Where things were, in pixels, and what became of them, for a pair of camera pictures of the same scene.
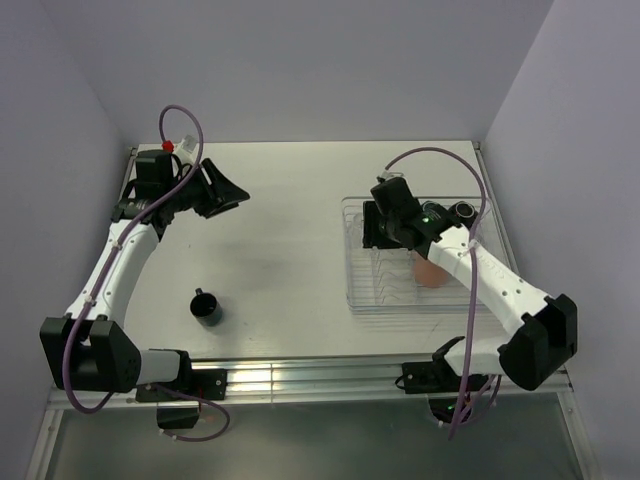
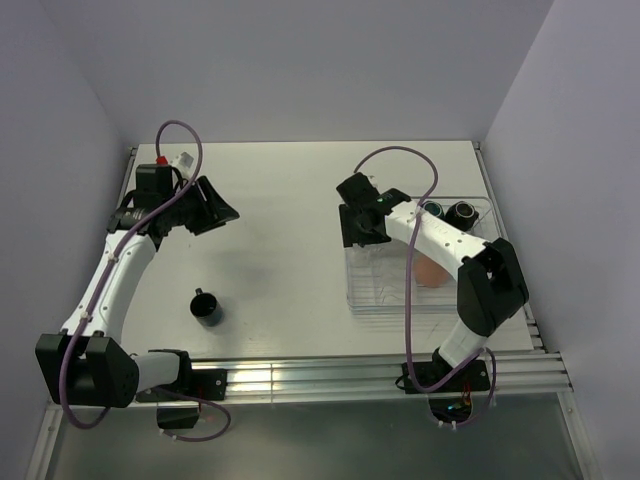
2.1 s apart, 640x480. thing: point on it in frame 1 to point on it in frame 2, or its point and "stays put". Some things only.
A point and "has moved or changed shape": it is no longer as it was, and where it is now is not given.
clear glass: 353,219 has moved or changed shape
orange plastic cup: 427,274 stays put
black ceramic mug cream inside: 464,213 stays put
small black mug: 206,308 stays put
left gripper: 220,193 to 212,214
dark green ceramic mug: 434,211 stays put
